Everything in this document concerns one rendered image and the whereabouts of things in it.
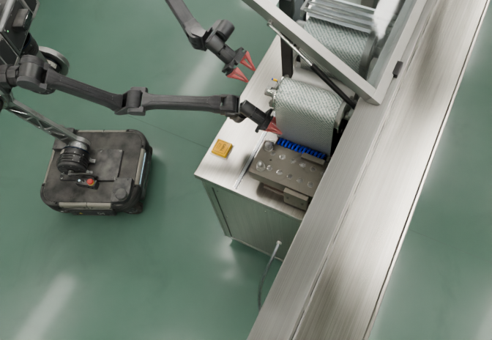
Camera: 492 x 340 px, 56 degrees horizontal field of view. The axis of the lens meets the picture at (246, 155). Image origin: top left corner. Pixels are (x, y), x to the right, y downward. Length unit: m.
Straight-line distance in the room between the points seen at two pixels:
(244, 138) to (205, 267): 1.01
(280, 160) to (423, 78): 0.64
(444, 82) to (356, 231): 0.60
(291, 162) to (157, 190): 1.40
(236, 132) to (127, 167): 1.03
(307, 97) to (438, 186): 1.57
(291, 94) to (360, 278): 0.73
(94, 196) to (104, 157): 0.25
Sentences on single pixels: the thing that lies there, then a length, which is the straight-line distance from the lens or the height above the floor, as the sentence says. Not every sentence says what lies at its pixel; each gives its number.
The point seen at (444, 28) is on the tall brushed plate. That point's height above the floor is 1.44.
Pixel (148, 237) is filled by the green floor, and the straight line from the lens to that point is 2.99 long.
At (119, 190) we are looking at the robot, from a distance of 2.80.
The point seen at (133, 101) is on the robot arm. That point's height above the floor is 1.25.
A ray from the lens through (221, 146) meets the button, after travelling 2.07.
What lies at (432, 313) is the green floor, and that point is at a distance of 2.84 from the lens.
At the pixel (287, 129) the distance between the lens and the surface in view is 1.87.
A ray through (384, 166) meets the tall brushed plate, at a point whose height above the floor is 1.44.
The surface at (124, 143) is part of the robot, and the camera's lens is 3.04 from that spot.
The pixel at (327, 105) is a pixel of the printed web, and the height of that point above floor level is 1.31.
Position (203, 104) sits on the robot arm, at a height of 1.22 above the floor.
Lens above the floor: 2.70
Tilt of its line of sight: 61 degrees down
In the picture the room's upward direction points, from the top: 12 degrees counter-clockwise
